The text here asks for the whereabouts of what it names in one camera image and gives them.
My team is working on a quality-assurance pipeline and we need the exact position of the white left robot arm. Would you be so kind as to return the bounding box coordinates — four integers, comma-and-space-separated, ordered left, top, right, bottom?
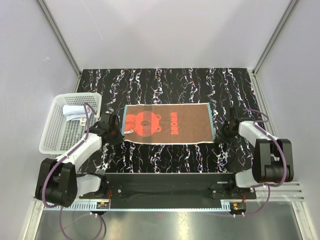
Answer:
34, 112, 124, 208

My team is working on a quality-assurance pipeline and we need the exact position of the brown towel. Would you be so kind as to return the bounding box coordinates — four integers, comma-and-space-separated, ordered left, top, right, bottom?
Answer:
121, 103, 215, 145

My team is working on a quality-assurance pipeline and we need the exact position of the aluminium front rail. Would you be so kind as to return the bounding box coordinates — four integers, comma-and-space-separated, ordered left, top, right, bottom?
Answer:
32, 181, 305, 201

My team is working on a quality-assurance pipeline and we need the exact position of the left aluminium corner post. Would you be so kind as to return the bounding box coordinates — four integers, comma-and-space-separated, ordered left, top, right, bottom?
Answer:
35, 0, 82, 78

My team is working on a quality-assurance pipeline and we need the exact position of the white terry towel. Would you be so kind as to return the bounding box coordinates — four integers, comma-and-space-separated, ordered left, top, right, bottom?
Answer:
62, 105, 86, 121

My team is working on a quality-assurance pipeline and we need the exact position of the right aluminium corner post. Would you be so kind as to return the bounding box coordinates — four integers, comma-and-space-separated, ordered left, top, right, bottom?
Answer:
252, 0, 301, 76

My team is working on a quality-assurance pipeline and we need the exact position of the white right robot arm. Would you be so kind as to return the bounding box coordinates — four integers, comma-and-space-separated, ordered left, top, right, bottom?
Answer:
214, 107, 294, 199

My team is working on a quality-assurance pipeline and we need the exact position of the white plastic basket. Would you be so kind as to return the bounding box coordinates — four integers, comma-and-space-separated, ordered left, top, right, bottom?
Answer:
38, 92, 102, 155

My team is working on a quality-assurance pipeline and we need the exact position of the white slotted cable duct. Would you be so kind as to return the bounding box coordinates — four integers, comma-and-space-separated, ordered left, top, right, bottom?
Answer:
44, 201, 111, 210

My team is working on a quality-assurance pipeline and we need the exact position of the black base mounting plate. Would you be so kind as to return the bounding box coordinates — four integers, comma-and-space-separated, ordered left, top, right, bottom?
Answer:
81, 173, 257, 211

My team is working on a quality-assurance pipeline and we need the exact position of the aluminium corner post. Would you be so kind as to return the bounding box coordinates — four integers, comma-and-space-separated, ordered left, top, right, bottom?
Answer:
252, 0, 301, 76
35, 0, 82, 78

